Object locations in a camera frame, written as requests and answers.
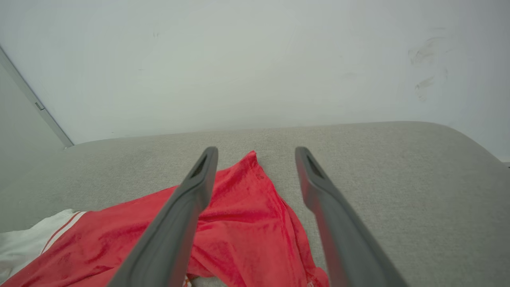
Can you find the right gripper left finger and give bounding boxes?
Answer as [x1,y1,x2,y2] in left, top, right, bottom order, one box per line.
[107,146,219,287]

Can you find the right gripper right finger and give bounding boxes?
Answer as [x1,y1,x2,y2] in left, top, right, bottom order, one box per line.
[295,146,409,287]

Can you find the red basketball jersey white trim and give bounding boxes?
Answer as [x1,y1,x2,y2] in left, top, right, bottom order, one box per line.
[0,150,330,287]

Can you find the grey fabric sofa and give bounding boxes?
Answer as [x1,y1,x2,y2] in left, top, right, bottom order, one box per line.
[0,121,510,287]

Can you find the grey metal wall rail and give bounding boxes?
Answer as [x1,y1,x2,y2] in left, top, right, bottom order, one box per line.
[0,46,75,149]

